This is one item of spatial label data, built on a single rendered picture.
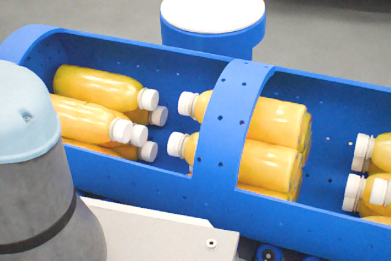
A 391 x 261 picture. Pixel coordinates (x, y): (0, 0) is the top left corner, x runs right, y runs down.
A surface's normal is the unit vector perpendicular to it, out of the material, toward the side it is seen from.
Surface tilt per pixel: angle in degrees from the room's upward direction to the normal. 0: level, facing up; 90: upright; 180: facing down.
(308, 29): 0
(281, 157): 20
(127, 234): 0
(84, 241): 72
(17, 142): 87
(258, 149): 12
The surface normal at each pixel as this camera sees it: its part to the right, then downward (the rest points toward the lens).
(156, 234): -0.04, -0.78
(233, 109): -0.17, -0.44
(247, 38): 0.59, 0.48
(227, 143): -0.29, -0.09
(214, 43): 0.02, 0.62
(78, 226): 0.93, -0.16
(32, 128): 0.87, 0.25
